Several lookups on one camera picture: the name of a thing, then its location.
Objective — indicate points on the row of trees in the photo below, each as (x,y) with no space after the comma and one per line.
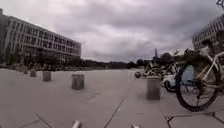
(110,64)

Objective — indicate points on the grey paved plaza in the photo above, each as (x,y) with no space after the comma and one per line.
(110,86)

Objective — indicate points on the grey stone bollard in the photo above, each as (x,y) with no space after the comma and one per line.
(46,76)
(25,70)
(153,87)
(32,73)
(77,81)

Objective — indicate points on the distant tower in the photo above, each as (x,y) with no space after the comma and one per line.
(155,53)

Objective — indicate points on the white and blue scooter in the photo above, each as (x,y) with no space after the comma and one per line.
(169,81)

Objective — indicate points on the long row of parked bicycles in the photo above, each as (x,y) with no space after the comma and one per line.
(50,67)

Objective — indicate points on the robot's own part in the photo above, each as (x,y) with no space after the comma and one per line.
(135,126)
(76,124)

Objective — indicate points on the white bicycle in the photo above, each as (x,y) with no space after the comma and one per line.
(177,87)

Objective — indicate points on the long grey building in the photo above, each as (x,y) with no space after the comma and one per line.
(33,40)

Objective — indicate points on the pale grid-front building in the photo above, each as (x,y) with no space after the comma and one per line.
(210,33)

